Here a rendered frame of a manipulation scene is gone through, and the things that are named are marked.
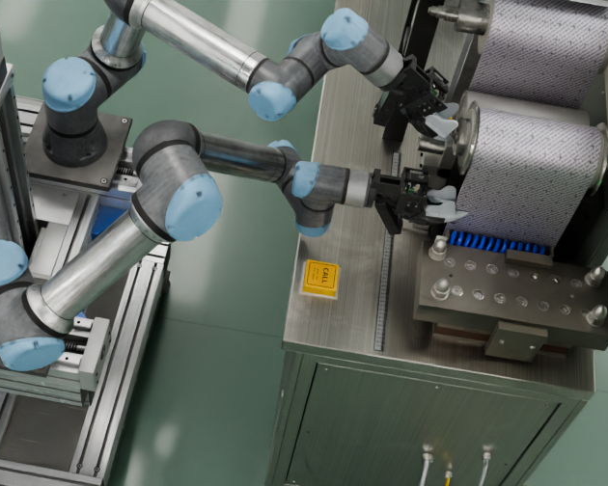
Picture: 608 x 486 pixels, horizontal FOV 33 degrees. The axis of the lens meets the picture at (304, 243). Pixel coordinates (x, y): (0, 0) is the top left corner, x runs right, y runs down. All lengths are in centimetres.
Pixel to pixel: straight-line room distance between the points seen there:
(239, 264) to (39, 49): 116
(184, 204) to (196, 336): 138
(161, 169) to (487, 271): 72
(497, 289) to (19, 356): 95
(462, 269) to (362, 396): 39
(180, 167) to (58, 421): 114
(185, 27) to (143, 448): 143
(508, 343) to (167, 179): 78
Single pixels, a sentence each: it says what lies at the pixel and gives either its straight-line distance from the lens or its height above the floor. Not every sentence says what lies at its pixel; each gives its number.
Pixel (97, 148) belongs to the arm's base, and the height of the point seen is 85.
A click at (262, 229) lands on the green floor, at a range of 336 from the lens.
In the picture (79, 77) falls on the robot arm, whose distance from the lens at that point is 233.
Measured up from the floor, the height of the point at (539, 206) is 115.
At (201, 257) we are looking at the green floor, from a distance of 328.
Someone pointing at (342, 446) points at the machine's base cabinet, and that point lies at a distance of 254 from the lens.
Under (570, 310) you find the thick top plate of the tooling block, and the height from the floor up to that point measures 103.
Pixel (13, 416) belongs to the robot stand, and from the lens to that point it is 281.
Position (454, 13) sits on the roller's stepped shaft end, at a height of 135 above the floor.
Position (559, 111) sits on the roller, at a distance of 217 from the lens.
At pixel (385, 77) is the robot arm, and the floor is 140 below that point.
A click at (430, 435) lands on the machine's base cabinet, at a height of 57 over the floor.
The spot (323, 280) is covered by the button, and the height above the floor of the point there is 92.
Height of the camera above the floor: 273
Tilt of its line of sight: 55 degrees down
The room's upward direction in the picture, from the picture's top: 11 degrees clockwise
